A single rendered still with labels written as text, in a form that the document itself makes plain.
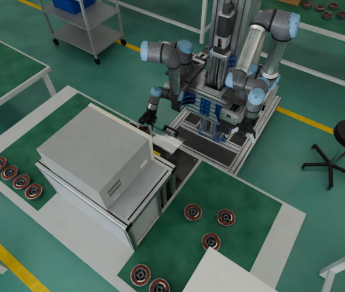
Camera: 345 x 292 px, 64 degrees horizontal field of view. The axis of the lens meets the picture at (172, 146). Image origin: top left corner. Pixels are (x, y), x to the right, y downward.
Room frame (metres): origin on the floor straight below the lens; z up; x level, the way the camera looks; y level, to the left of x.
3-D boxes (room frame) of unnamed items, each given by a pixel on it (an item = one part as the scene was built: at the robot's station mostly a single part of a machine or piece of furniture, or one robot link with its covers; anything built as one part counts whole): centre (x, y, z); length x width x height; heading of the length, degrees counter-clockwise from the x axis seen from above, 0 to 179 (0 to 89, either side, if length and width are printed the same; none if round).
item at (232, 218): (0.65, -0.33, 0.77); 0.11 x 0.11 x 0.04
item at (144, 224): (0.59, 0.17, 0.91); 0.28 x 0.03 x 0.32; 145
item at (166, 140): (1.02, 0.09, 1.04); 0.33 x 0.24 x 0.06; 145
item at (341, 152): (1.46, -1.62, 0.28); 0.54 x 0.49 x 0.56; 145
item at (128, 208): (0.84, 0.38, 1.09); 0.68 x 0.44 x 0.05; 55
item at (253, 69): (1.49, -0.53, 1.20); 0.13 x 0.12 x 0.14; 64
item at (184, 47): (1.78, -0.10, 1.20); 0.13 x 0.12 x 0.14; 76
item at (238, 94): (1.50, -0.52, 1.09); 0.15 x 0.15 x 0.10
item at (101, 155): (0.85, 0.40, 1.22); 0.44 x 0.39 x 0.20; 55
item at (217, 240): (0.50, -0.22, 0.77); 0.11 x 0.11 x 0.04
